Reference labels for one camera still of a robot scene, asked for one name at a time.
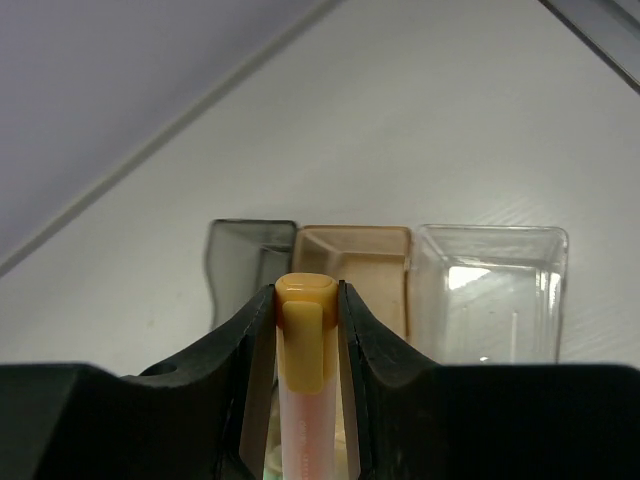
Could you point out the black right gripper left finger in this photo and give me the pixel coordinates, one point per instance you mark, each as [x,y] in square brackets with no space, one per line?
[202,413]

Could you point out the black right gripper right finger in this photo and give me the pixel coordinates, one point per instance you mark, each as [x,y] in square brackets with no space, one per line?
[408,417]

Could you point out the orange highlighter pen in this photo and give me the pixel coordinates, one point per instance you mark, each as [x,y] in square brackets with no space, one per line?
[308,432]

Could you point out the orange highlighter cap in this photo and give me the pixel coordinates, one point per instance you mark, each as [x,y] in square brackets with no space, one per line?
[306,320]

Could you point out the clear plastic bin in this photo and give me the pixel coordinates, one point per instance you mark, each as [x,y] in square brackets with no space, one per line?
[487,294]

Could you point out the aluminium rail on table edge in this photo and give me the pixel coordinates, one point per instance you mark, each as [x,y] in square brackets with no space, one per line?
[609,28]

